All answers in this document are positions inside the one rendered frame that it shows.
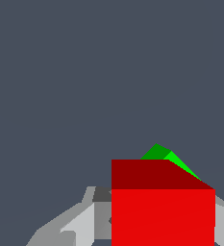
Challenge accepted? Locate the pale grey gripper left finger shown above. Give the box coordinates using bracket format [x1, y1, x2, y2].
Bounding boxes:
[26, 185, 112, 246]

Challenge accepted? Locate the red cube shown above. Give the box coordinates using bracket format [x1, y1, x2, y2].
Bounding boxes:
[111, 159, 216, 246]

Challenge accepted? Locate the green cube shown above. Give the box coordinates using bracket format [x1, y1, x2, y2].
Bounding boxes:
[140, 142, 203, 183]

